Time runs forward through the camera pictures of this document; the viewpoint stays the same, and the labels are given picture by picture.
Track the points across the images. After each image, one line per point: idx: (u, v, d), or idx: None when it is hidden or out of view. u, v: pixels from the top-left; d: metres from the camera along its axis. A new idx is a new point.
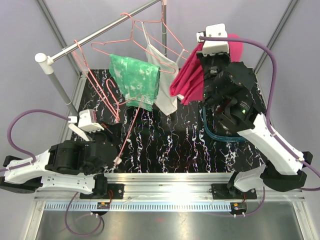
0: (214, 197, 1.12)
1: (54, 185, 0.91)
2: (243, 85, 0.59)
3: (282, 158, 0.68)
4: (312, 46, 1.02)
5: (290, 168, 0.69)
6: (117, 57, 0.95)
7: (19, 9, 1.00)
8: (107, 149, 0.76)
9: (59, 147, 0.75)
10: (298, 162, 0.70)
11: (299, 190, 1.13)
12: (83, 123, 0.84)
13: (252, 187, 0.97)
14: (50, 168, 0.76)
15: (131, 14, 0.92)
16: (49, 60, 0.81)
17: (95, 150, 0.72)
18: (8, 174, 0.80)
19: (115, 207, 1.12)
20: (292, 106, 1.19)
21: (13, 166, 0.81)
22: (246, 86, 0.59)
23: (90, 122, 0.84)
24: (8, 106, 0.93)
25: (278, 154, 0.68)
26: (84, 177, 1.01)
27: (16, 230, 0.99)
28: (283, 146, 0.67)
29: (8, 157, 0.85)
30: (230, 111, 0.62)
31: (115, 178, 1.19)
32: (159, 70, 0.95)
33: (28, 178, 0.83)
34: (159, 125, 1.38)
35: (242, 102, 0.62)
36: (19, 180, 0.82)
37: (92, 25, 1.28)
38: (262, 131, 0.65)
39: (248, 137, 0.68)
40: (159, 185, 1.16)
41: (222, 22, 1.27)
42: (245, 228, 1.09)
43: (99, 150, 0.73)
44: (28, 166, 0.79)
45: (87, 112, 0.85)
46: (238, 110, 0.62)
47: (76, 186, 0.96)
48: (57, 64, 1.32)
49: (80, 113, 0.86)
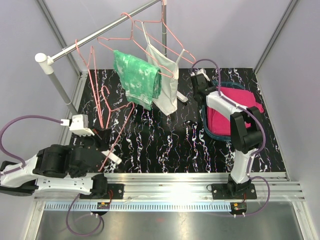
0: (214, 197, 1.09)
1: (50, 187, 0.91)
2: (194, 76, 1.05)
3: (225, 108, 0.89)
4: (311, 46, 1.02)
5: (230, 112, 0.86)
6: (120, 53, 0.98)
7: (19, 8, 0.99)
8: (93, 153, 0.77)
9: (45, 152, 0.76)
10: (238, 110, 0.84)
11: (299, 190, 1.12)
12: (74, 127, 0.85)
13: (240, 169, 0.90)
14: (36, 172, 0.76)
15: (131, 14, 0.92)
16: (49, 60, 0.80)
17: (80, 155, 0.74)
18: (3, 178, 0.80)
19: (115, 208, 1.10)
20: (292, 106, 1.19)
21: (7, 171, 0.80)
22: (195, 75, 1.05)
23: (82, 127, 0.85)
24: (9, 106, 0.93)
25: (224, 106, 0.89)
26: (81, 178, 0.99)
27: (16, 230, 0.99)
28: (227, 101, 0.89)
29: (5, 163, 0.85)
30: (197, 93, 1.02)
31: (115, 178, 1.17)
32: (157, 72, 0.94)
33: (23, 182, 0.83)
34: (159, 125, 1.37)
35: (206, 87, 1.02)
36: (14, 184, 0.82)
37: (92, 25, 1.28)
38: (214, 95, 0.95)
39: (213, 104, 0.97)
40: (159, 185, 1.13)
41: (223, 22, 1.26)
42: (245, 228, 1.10)
43: (84, 155, 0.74)
44: (20, 171, 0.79)
45: (81, 117, 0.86)
46: (202, 89, 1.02)
47: (70, 187, 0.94)
48: (57, 64, 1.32)
49: (73, 116, 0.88)
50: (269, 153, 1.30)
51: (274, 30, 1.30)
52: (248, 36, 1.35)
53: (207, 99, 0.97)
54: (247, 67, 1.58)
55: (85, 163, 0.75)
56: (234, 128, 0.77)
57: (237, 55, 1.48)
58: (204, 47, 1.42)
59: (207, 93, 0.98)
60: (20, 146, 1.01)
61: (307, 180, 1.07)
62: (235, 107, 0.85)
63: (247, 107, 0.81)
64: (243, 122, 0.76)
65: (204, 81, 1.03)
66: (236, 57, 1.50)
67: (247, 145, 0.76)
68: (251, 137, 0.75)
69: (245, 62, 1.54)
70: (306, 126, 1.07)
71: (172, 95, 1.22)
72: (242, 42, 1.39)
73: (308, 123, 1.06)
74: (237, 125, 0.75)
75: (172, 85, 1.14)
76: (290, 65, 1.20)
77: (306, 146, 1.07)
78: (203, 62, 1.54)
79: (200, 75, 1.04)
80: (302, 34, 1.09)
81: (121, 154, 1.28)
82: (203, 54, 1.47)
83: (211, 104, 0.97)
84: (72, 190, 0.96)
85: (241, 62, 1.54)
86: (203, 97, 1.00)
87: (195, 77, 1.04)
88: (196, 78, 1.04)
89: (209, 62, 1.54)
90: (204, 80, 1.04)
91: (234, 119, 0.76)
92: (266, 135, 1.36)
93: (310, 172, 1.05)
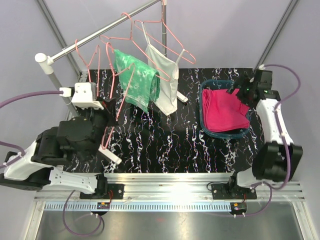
0: (214, 197, 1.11)
1: (61, 183, 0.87)
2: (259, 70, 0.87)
3: (269, 126, 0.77)
4: (312, 46, 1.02)
5: (270, 136, 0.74)
6: (121, 53, 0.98)
7: (20, 9, 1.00)
8: (78, 127, 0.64)
9: (44, 136, 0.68)
10: (280, 139, 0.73)
11: (299, 190, 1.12)
12: (78, 99, 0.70)
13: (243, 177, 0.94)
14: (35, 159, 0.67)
15: (131, 14, 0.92)
16: (49, 60, 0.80)
17: (61, 130, 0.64)
18: (6, 170, 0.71)
19: (115, 207, 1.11)
20: (292, 106, 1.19)
21: (10, 161, 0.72)
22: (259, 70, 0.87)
23: (88, 100, 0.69)
24: (9, 106, 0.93)
25: (268, 124, 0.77)
26: (87, 177, 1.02)
27: (16, 230, 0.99)
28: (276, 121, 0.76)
29: (9, 153, 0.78)
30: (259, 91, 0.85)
31: (115, 178, 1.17)
32: (155, 74, 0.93)
33: (28, 173, 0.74)
34: (159, 125, 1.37)
35: (271, 92, 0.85)
36: (19, 176, 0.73)
37: (92, 25, 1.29)
38: (266, 104, 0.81)
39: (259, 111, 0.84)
40: (159, 185, 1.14)
41: (223, 23, 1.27)
42: (245, 227, 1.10)
43: (66, 130, 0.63)
44: (20, 160, 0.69)
45: (87, 86, 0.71)
46: (261, 89, 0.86)
47: (81, 185, 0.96)
48: (57, 64, 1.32)
49: (76, 85, 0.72)
50: None
51: (274, 30, 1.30)
52: (248, 36, 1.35)
53: (259, 103, 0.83)
54: (247, 67, 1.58)
55: (68, 138, 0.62)
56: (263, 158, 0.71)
57: (237, 55, 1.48)
58: (203, 47, 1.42)
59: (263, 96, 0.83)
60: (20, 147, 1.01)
61: (307, 180, 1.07)
62: (278, 133, 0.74)
63: (291, 144, 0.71)
64: (273, 156, 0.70)
65: (268, 82, 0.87)
66: (236, 58, 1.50)
67: (266, 175, 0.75)
68: (273, 171, 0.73)
69: (245, 62, 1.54)
70: (306, 126, 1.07)
71: (172, 95, 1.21)
72: (242, 43, 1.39)
73: (308, 123, 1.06)
74: (266, 157, 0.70)
75: (172, 85, 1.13)
76: (290, 66, 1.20)
77: (306, 145, 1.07)
78: (203, 62, 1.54)
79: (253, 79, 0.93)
80: (302, 35, 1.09)
81: (121, 154, 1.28)
82: (203, 54, 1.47)
83: (259, 110, 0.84)
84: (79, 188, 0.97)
85: (241, 62, 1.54)
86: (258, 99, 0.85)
87: (261, 72, 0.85)
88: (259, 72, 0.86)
89: (209, 63, 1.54)
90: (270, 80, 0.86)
91: (266, 149, 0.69)
92: None
93: (310, 172, 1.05)
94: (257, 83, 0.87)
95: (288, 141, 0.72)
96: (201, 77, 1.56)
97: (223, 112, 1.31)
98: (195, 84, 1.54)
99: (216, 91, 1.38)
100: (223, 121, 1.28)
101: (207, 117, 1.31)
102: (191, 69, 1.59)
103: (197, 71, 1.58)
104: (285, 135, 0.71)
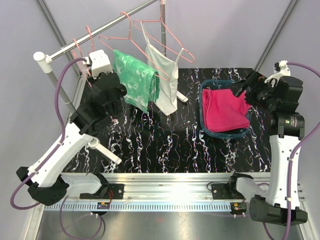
0: (214, 197, 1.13)
1: (75, 184, 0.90)
2: (287, 82, 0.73)
3: (277, 176, 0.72)
4: (312, 46, 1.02)
5: (275, 195, 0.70)
6: (120, 53, 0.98)
7: (19, 9, 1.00)
8: (108, 80, 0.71)
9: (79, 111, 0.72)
10: (285, 202, 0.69)
11: (299, 190, 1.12)
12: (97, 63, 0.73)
13: (244, 190, 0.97)
14: (86, 132, 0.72)
15: (129, 13, 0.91)
16: (48, 58, 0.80)
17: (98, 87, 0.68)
18: (40, 176, 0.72)
19: (115, 207, 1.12)
20: None
21: (39, 166, 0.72)
22: (286, 83, 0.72)
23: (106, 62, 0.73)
24: (9, 106, 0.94)
25: (277, 175, 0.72)
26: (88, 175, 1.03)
27: (16, 229, 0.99)
28: (290, 172, 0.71)
29: (21, 169, 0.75)
30: (280, 118, 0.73)
31: (115, 178, 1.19)
32: (155, 74, 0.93)
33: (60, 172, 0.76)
34: (159, 125, 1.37)
35: (293, 119, 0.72)
36: (53, 178, 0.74)
37: (91, 25, 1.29)
38: (285, 147, 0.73)
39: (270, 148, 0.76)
40: (159, 185, 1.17)
41: (223, 23, 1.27)
42: (245, 228, 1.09)
43: (103, 84, 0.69)
44: (61, 147, 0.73)
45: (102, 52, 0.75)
46: (282, 115, 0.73)
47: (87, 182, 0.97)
48: (57, 63, 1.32)
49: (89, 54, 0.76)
50: (269, 153, 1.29)
51: (274, 29, 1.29)
52: (248, 36, 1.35)
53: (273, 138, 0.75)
54: (247, 67, 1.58)
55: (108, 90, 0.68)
56: (262, 216, 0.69)
57: (237, 55, 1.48)
58: (203, 47, 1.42)
59: (283, 124, 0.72)
60: (20, 146, 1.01)
61: (308, 180, 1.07)
62: (285, 192, 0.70)
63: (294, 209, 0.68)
64: (273, 218, 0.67)
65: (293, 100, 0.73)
66: (236, 57, 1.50)
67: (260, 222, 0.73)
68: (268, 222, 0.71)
69: (245, 62, 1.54)
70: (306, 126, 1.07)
71: (172, 95, 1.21)
72: (241, 43, 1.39)
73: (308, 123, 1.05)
74: (264, 216, 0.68)
75: (172, 85, 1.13)
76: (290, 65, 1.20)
77: (306, 145, 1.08)
78: (203, 62, 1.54)
79: (274, 82, 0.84)
80: (302, 35, 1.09)
81: (120, 154, 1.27)
82: (203, 54, 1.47)
83: (271, 143, 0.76)
84: (87, 187, 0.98)
85: (242, 62, 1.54)
86: (275, 123, 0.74)
87: (287, 88, 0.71)
88: (286, 87, 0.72)
89: (209, 63, 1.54)
90: (296, 98, 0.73)
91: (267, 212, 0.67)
92: (267, 135, 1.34)
93: (310, 172, 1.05)
94: (279, 100, 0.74)
95: (293, 205, 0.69)
96: (201, 77, 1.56)
97: (223, 112, 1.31)
98: (195, 84, 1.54)
99: (216, 91, 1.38)
100: (222, 121, 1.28)
101: (208, 116, 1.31)
102: (191, 69, 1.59)
103: (197, 71, 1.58)
104: (291, 201, 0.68)
